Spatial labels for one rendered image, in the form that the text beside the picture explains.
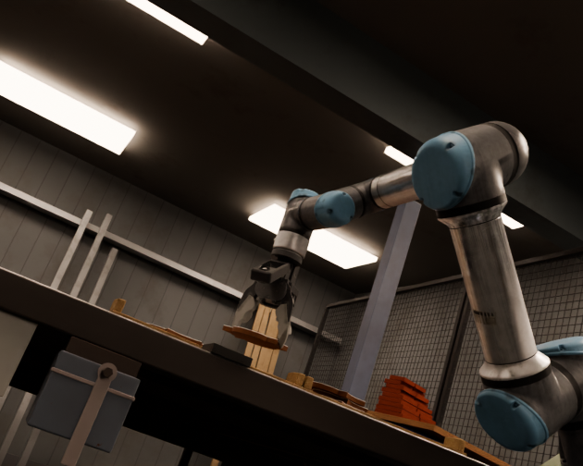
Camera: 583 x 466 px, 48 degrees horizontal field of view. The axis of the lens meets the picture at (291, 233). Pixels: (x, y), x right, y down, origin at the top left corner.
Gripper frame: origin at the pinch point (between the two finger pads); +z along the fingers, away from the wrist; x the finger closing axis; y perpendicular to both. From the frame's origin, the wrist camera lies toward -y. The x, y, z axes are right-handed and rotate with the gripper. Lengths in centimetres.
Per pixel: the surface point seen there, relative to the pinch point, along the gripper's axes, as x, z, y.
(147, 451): 279, 61, 507
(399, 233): 24, -110, 211
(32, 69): 354, -197, 231
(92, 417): 6.8, 24.2, -36.3
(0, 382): 20, 24, -43
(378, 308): 24, -65, 210
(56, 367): 13.2, 18.9, -40.8
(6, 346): 21, 18, -44
